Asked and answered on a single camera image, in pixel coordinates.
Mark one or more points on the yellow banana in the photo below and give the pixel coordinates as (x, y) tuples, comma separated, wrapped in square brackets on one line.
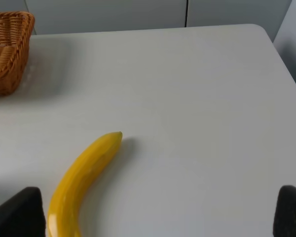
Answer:
[(64, 207)]

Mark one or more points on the brown wicker basket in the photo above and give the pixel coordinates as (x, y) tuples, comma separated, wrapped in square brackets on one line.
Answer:
[(15, 31)]

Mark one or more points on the black vertical wall strip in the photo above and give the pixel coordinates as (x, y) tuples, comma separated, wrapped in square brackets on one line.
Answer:
[(186, 12)]

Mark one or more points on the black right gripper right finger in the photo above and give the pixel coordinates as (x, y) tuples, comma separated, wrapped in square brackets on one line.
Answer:
[(284, 224)]

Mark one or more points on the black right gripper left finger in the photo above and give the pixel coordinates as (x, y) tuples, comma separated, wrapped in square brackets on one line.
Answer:
[(22, 215)]

